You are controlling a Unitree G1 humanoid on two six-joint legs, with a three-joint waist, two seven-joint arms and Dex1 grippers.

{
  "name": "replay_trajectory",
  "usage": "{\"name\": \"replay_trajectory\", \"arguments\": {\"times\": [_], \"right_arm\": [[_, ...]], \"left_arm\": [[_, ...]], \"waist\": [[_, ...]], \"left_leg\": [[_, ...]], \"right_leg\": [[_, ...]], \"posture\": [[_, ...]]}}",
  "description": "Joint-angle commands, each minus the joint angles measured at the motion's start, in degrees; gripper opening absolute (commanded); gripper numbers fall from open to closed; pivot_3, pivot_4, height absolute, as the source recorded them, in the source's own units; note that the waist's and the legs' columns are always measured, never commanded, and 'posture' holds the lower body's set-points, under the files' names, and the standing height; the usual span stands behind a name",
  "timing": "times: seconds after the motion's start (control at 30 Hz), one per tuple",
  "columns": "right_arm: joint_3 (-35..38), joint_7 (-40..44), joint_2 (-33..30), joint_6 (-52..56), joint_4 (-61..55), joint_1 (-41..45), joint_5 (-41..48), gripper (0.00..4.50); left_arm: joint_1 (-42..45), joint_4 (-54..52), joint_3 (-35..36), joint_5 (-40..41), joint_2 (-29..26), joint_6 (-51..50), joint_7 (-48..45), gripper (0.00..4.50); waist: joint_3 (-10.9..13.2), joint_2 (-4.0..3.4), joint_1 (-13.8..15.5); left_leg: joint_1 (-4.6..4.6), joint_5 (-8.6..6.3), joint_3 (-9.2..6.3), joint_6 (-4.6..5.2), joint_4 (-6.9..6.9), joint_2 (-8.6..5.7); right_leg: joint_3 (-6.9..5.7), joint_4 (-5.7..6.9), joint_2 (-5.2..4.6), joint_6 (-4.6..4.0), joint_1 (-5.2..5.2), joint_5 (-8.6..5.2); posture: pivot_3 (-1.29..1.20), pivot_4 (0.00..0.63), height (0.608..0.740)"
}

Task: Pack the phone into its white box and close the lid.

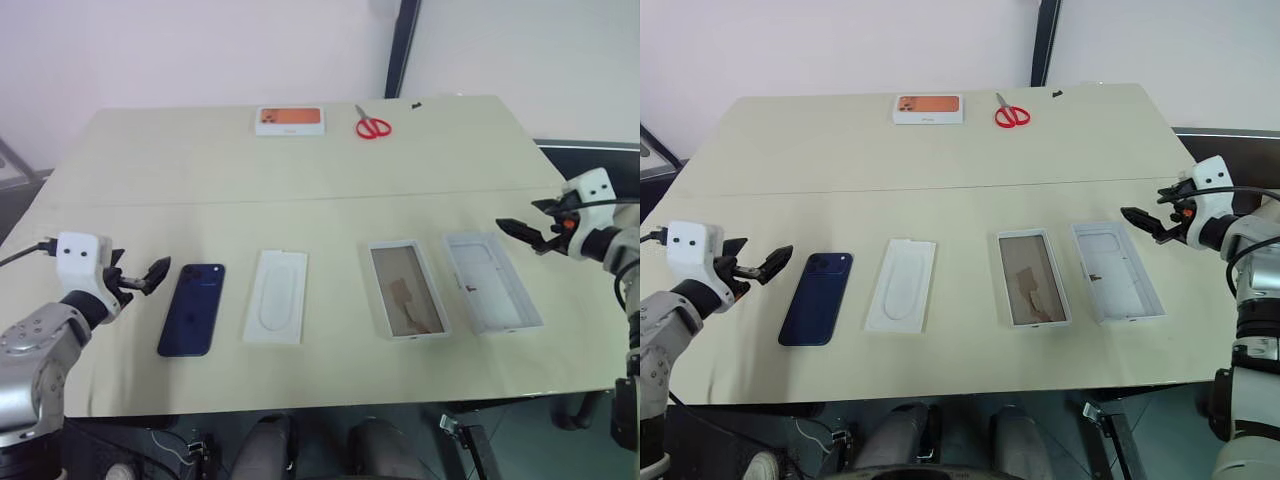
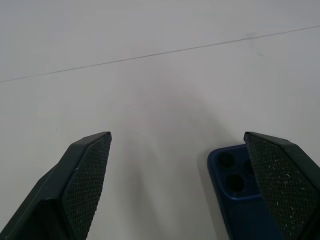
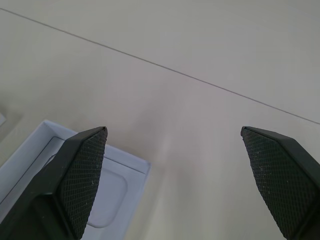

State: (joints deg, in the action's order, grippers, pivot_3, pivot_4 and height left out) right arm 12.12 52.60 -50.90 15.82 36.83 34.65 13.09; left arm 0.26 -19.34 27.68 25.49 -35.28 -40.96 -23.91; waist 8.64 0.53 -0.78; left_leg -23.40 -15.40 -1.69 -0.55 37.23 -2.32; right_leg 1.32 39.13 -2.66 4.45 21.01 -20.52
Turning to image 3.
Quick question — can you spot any white phone box base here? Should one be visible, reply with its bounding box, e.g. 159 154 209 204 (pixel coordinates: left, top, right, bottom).
0 119 152 230

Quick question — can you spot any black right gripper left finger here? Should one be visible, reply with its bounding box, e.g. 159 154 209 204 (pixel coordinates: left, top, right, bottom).
0 126 109 240

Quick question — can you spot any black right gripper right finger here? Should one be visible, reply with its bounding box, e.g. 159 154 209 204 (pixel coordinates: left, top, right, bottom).
240 126 320 240

